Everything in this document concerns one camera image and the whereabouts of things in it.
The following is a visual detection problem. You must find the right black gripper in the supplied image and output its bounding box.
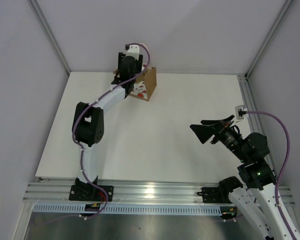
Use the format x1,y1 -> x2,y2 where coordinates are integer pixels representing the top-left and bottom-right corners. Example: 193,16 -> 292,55
189,114 -> 249,163

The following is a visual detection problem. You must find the watermelon print canvas bag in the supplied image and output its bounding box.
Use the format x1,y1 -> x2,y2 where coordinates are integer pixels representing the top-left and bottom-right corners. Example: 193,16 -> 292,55
112,42 -> 158,102

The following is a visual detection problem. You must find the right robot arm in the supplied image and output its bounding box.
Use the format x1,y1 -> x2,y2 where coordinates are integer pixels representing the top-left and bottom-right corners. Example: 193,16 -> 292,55
190,115 -> 300,240

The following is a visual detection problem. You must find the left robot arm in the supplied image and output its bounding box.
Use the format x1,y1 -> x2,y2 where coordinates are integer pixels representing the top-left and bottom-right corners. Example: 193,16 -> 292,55
72,44 -> 144,201

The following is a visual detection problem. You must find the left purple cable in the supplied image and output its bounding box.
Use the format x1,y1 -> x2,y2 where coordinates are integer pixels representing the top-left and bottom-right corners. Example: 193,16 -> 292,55
43,42 -> 152,224

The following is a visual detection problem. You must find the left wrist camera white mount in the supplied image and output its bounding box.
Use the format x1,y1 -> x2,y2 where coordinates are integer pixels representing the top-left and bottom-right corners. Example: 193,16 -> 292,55
125,43 -> 140,60

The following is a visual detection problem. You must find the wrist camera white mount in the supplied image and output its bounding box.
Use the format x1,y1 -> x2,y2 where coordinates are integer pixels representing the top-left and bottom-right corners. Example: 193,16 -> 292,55
125,43 -> 140,60
233,105 -> 249,125

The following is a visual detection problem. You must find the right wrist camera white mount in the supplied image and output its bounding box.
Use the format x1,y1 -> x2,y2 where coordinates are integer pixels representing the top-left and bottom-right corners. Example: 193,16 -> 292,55
233,105 -> 249,125

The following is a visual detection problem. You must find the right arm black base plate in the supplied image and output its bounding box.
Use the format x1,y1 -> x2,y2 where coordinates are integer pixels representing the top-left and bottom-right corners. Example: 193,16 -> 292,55
196,187 -> 231,204

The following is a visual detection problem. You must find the left aluminium frame post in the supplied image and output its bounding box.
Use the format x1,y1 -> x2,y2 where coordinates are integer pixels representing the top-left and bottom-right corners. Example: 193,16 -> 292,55
27,0 -> 71,76

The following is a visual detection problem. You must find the aluminium frame post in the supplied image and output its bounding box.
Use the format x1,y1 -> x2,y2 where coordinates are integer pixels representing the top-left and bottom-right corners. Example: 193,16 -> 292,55
27,0 -> 71,76
245,0 -> 297,81

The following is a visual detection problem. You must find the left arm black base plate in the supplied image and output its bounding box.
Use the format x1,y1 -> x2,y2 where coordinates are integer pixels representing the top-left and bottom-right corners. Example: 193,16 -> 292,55
68,177 -> 114,202

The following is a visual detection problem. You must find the right aluminium frame post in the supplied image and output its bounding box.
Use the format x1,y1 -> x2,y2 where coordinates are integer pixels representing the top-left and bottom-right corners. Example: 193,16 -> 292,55
245,0 -> 297,81

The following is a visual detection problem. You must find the aluminium mounting rail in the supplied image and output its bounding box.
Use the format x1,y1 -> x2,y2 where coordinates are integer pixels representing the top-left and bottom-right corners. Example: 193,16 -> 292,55
23,177 -> 296,207

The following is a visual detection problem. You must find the white slotted cable duct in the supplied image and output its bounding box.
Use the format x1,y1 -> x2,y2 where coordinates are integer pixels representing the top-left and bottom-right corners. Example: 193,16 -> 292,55
32,203 -> 222,216

